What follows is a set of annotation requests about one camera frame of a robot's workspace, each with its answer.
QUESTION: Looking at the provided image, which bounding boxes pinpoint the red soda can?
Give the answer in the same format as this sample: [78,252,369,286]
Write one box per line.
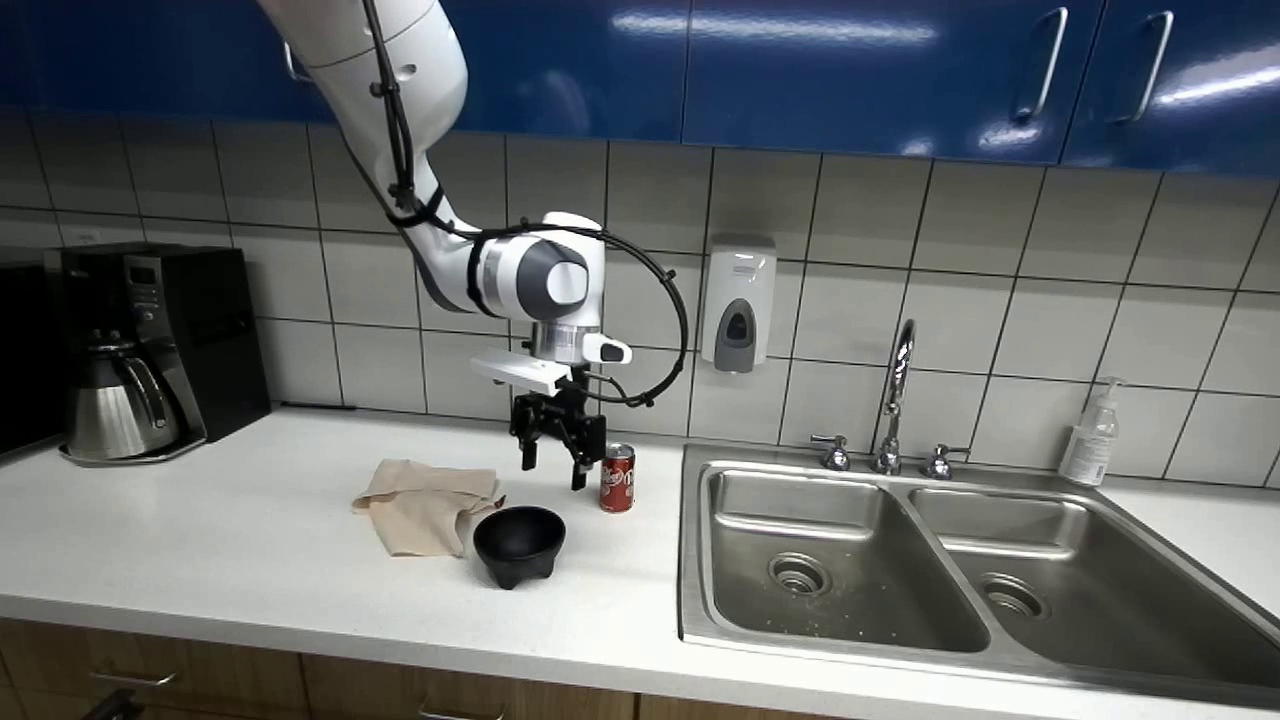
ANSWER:
[594,438,640,517]

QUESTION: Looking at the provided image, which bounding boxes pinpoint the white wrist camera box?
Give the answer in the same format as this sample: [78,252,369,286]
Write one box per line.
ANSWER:
[472,348,579,399]

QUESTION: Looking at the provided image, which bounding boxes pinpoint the black coffee maker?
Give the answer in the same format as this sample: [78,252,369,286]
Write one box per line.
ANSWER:
[44,242,277,468]

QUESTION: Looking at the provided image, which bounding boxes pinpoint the wooden base cabinet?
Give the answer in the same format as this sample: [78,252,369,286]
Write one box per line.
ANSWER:
[0,611,857,720]

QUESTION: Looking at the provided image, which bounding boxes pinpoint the black appliance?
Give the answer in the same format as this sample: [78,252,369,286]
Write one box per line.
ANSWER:
[0,256,68,464]

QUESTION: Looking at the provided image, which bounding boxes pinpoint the chrome faucet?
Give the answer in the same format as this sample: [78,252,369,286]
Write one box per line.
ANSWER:
[866,313,925,477]

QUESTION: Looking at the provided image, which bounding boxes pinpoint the blue cabinet door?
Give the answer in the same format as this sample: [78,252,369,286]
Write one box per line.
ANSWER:
[1079,0,1280,179]
[683,0,1089,166]
[0,0,329,127]
[321,0,691,149]

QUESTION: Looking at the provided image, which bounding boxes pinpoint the chrome faucet handle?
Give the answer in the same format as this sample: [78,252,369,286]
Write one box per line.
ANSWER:
[920,438,975,485]
[807,433,861,477]

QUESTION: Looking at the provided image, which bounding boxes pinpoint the beige cloth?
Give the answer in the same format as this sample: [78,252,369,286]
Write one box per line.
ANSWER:
[346,455,508,565]

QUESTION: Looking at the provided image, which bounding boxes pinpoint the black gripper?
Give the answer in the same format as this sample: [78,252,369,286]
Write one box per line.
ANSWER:
[512,377,613,493]

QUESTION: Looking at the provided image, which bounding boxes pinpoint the steel double sink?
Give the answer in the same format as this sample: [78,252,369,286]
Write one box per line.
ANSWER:
[672,445,1280,711]

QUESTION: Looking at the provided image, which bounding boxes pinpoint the clear soap pump bottle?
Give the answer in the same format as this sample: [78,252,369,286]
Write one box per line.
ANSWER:
[1056,377,1124,486]

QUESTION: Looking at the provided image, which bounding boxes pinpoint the steel coffee carafe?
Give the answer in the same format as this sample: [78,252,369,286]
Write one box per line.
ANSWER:
[61,326,185,464]

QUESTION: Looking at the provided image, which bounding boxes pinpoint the white wall soap dispenser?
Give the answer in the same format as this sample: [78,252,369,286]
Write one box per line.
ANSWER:
[697,232,781,379]

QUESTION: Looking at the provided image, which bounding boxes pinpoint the black bowl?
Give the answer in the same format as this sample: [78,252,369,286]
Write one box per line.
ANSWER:
[466,501,572,590]

